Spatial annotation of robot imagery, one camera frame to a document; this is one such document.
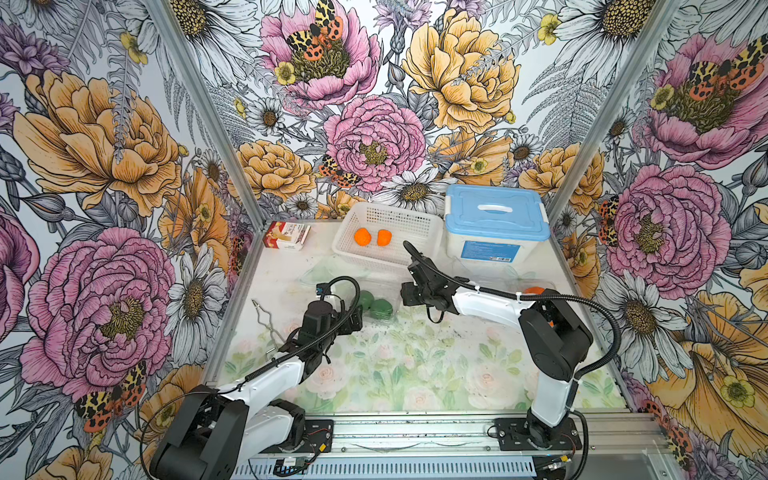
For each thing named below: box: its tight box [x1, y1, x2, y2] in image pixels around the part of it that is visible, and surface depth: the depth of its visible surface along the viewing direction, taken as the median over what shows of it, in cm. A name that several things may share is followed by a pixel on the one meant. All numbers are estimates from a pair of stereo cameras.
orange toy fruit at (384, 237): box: [377, 229, 393, 247], surface depth 114 cm
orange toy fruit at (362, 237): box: [354, 227, 373, 247], surface depth 114 cm
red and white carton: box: [262, 221, 312, 251], surface depth 114 cm
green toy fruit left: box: [359, 290, 375, 311], surface depth 96 cm
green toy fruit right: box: [371, 299, 393, 319], surface depth 93 cm
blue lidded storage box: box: [444, 184, 550, 269], surface depth 104 cm
